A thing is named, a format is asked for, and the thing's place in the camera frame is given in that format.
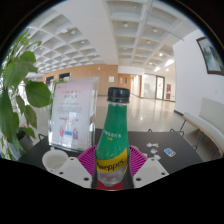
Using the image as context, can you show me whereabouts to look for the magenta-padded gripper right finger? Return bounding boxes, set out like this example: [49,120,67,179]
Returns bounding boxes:
[128,145,170,189]

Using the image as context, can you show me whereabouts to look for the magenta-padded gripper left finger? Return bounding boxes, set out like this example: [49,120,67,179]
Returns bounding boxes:
[55,144,98,189]

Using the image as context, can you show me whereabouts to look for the green plastic drink bottle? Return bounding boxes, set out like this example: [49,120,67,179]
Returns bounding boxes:
[93,87,134,188]

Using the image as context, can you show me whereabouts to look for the white dotted cup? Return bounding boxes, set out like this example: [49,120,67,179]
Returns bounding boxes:
[41,147,70,174]

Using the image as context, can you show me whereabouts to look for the small blue card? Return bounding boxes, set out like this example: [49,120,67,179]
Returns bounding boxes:
[163,147,177,158]

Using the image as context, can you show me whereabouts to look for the flat round red coaster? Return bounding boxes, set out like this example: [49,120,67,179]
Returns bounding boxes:
[96,181,126,192]

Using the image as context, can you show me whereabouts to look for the clear acrylic sign stand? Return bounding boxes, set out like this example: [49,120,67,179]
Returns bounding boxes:
[48,77,100,153]

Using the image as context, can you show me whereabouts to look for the long white bench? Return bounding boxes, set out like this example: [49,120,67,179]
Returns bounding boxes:
[181,97,224,158]

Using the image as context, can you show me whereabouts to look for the black-framed glass door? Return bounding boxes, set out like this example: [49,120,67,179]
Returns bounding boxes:
[154,75,166,100]

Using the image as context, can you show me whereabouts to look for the brown wooden double door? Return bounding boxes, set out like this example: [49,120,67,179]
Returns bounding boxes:
[117,73,132,90]

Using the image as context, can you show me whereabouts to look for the green leafy potted plant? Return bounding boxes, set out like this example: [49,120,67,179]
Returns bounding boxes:
[0,28,53,162]

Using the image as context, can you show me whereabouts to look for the dark-framed landscape picture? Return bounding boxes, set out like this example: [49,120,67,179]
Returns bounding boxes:
[195,35,224,77]

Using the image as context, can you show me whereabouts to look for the recessed ceiling lights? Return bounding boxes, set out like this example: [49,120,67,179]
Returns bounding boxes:
[61,21,174,58]

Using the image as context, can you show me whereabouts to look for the red wall poster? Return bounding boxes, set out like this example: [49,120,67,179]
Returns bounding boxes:
[165,83,172,101]

